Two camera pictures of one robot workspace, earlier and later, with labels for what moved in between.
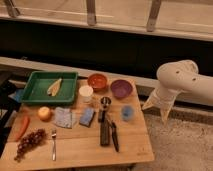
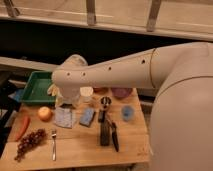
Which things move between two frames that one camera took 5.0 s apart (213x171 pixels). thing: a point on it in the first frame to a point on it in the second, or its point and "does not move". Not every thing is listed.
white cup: [86, 91] does not move
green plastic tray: [50, 87] does not move
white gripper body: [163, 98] to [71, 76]
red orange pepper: [21, 127] does not move
